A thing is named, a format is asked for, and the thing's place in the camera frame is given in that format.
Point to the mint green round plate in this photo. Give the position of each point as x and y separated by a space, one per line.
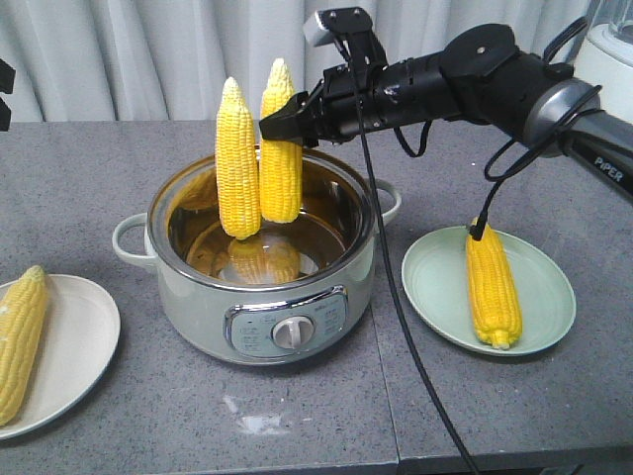
434 276

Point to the pale yellow corn cob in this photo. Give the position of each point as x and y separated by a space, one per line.
23 309

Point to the grey pleated curtain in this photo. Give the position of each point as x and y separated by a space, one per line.
168 60

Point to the pale green electric pot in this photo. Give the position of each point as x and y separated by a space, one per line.
279 296

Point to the white round plate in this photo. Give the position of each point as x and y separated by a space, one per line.
79 339

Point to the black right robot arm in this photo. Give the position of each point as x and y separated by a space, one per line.
481 77

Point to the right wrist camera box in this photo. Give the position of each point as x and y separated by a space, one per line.
351 30

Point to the bright yellow corn cob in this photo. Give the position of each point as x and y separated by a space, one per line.
494 303

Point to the white rice cooker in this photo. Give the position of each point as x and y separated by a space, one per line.
605 57

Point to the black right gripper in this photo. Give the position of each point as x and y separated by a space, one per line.
407 92

